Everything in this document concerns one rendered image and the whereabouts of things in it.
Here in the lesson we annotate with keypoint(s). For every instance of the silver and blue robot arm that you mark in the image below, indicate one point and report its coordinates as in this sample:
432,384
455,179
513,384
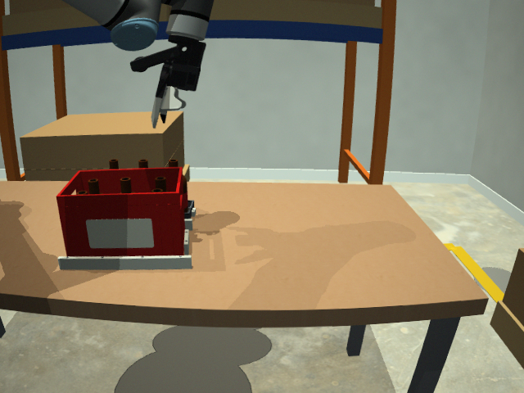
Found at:
135,23

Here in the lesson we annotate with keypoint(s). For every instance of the dark red crate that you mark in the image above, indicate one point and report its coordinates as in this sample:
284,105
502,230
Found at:
125,224

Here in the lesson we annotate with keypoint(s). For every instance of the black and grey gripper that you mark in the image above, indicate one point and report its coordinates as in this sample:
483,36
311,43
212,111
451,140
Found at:
176,76

